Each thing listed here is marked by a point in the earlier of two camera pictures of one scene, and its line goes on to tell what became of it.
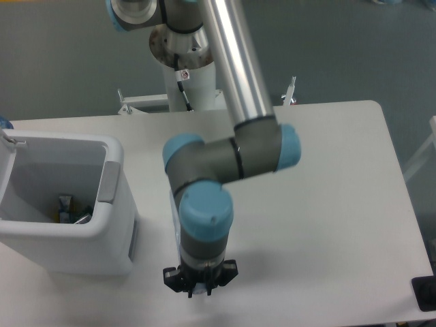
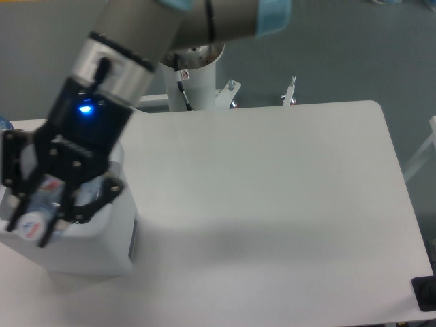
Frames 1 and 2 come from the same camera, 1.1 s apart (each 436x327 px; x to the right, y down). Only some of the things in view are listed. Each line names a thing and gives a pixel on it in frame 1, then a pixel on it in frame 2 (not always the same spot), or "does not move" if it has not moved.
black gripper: x=183 y=278 → x=79 y=131
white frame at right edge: x=432 y=138 does not move
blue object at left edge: x=5 y=123 does not move
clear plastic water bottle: x=198 y=288 → x=86 y=191
